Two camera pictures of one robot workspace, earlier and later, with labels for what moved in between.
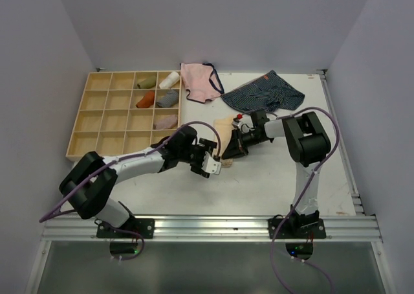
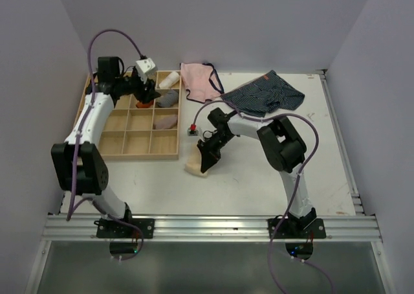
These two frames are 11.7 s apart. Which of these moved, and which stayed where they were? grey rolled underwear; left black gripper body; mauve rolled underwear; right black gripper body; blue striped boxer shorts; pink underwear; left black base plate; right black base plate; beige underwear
Moved: right black gripper body; beige underwear; left black gripper body
Stayed: mauve rolled underwear; left black base plate; right black base plate; blue striped boxer shorts; pink underwear; grey rolled underwear
